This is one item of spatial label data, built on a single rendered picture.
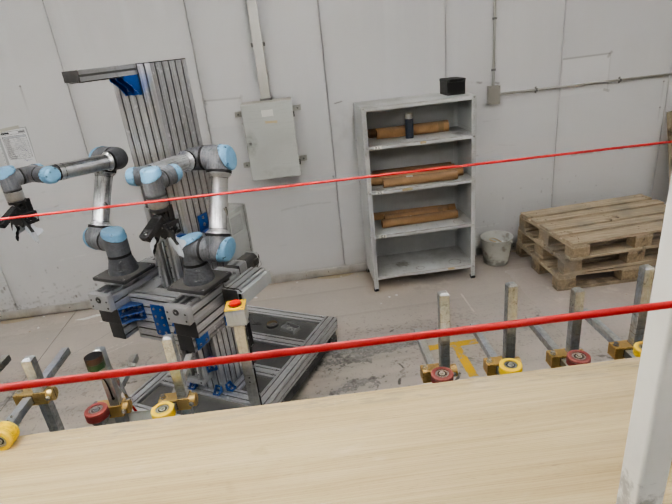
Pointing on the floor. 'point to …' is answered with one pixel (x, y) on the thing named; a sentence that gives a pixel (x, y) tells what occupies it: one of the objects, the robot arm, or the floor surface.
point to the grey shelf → (378, 247)
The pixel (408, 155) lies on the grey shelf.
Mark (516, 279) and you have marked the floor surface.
